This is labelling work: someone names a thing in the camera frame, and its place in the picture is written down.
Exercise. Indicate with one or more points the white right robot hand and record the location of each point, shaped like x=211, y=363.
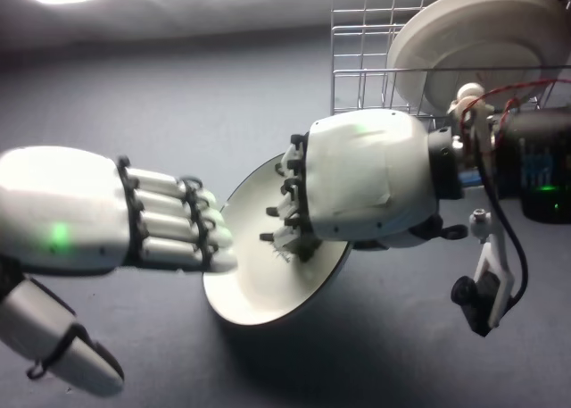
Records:
x=366, y=176

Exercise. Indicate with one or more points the white leaf print plate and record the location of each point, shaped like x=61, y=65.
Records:
x=468, y=37
x=254, y=287

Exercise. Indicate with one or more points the black wrist camera white bracket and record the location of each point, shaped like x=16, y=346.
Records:
x=479, y=301

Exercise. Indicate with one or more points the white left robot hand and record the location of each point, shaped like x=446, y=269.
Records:
x=58, y=211

